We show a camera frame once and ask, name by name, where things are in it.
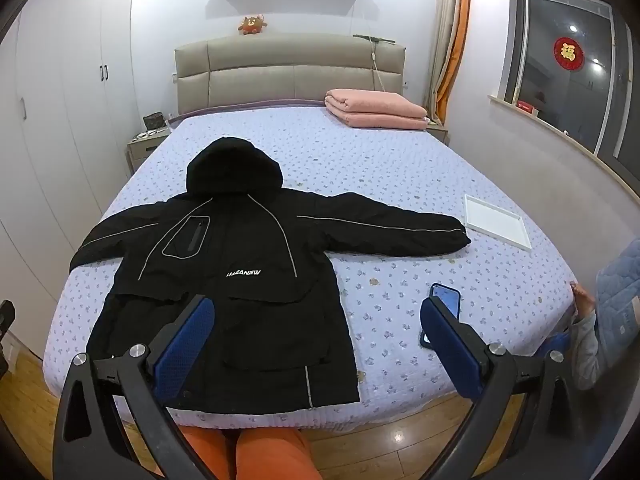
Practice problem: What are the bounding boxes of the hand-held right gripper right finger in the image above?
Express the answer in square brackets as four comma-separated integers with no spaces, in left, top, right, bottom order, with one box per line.
[419,296,593,480]

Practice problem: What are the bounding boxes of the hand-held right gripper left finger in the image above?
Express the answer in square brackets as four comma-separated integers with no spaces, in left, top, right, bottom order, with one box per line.
[52,294,216,480]

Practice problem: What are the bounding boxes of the black hooded jacket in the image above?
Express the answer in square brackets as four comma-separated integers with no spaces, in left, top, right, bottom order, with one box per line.
[69,136,472,416]

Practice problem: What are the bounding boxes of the smartphone with dark case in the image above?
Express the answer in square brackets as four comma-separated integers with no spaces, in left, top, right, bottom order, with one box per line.
[419,283,462,351]

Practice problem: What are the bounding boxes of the blue plastic stool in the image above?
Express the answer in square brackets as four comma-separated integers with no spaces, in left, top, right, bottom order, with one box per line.
[542,330,574,361]

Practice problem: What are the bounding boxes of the white flat tray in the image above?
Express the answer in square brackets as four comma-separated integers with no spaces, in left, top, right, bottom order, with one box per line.
[464,194,532,252]

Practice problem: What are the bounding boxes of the person's orange pants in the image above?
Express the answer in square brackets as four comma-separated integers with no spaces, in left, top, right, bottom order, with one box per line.
[180,425,326,480]

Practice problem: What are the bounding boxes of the floral quilted bed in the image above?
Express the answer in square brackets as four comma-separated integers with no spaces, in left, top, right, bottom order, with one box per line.
[42,102,576,433]

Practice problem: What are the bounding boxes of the beige nightstand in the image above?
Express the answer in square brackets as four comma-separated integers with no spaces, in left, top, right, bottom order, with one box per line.
[126,127,173,176]
[425,122,450,147]

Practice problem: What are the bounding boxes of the white wardrobe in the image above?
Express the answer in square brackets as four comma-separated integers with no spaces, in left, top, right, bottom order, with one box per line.
[0,0,140,313]

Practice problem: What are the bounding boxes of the dark framed window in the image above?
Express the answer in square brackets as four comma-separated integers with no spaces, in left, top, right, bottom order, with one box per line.
[502,0,640,187]

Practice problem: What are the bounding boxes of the beige padded headboard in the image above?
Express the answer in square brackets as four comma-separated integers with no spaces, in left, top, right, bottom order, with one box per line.
[174,31,407,116]

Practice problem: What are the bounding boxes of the orange curtain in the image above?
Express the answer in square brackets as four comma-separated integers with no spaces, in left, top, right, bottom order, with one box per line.
[432,0,474,124]

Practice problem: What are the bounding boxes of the beige curtain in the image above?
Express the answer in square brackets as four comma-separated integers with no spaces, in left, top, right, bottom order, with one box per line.
[424,0,462,113]

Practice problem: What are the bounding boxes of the red round window decoration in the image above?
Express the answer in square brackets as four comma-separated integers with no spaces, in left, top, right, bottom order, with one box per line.
[553,36,585,70]

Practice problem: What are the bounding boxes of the orange plush toy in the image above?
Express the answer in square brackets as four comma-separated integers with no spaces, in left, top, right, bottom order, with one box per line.
[237,15,269,37]

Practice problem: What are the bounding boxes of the hanging cord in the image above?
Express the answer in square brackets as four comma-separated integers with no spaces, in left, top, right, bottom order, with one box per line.
[369,40,390,94]

